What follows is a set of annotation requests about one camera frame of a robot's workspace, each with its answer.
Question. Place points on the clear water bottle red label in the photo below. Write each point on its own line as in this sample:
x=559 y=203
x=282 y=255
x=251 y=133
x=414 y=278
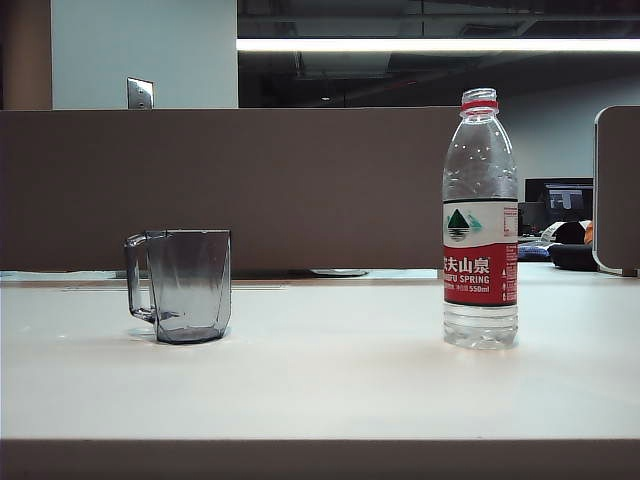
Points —
x=480 y=280

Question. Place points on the grey transparent plastic mug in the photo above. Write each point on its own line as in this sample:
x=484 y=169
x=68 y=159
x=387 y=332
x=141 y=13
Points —
x=192 y=290

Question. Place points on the grey desk divider panel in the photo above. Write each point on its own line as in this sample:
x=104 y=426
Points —
x=280 y=190

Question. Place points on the long ceiling light strip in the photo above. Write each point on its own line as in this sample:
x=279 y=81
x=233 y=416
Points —
x=400 y=44

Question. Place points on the blue patterned cloth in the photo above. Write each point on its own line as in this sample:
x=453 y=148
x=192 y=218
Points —
x=532 y=250

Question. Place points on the black computer monitor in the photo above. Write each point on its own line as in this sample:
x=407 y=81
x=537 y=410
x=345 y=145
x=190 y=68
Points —
x=537 y=192

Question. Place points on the black bag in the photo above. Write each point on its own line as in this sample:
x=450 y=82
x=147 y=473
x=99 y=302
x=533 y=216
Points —
x=572 y=255

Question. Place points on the grey divider panel right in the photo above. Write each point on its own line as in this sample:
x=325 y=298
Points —
x=617 y=190

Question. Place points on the metal wall switch plate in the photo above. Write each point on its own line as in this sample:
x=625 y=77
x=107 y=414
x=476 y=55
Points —
x=140 y=93

